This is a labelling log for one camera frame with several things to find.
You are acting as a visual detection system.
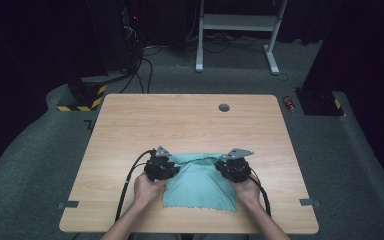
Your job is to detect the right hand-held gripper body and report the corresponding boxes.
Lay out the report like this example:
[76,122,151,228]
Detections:
[221,147,255,184]

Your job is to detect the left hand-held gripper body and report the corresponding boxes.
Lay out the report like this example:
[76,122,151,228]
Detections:
[143,145,175,183]

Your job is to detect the teal cloth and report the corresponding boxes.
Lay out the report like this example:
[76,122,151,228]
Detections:
[162,152,238,213]

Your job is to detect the person's left hand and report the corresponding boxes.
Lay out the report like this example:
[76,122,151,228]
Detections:
[133,171,168,210]

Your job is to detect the person's right hand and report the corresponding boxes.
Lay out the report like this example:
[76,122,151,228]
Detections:
[231,179,263,212]

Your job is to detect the grey tape strip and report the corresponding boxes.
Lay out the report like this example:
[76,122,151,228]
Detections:
[58,200,80,210]
[299,198,321,208]

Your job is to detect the red can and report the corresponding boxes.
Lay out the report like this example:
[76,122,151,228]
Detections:
[282,95,296,113]

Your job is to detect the black yellow striped stand base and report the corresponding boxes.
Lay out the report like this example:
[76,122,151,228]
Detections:
[57,75,109,113]

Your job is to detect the black stand base yellow mark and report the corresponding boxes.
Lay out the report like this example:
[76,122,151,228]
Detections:
[294,87,345,117]

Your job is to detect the dark computer tower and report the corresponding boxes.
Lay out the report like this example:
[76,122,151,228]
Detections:
[119,0,145,73]

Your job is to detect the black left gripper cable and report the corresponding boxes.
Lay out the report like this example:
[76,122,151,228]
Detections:
[114,149,155,223]

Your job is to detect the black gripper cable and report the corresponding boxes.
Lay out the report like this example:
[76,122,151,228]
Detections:
[248,167,272,218]
[114,149,155,223]

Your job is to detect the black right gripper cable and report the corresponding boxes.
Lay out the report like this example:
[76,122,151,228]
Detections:
[248,167,272,218]

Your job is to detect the black floor cables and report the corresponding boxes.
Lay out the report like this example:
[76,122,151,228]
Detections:
[119,43,163,95]

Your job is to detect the white metal desk frame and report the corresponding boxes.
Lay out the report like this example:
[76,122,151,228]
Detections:
[195,0,290,76]

